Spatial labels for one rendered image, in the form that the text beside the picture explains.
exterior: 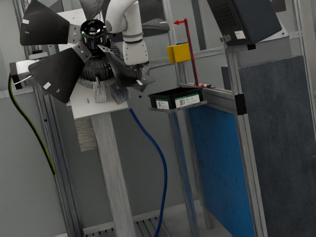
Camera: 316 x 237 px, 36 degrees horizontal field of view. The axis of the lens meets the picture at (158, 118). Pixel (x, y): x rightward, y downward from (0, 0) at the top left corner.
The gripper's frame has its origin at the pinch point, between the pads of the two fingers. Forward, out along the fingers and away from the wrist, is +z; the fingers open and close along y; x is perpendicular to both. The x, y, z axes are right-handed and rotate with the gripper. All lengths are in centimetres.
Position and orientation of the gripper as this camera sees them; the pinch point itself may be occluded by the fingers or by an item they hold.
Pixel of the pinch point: (138, 74)
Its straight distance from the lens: 211.5
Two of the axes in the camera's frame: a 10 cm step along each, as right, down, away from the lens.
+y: -9.6, 2.1, -1.6
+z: 1.2, 8.9, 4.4
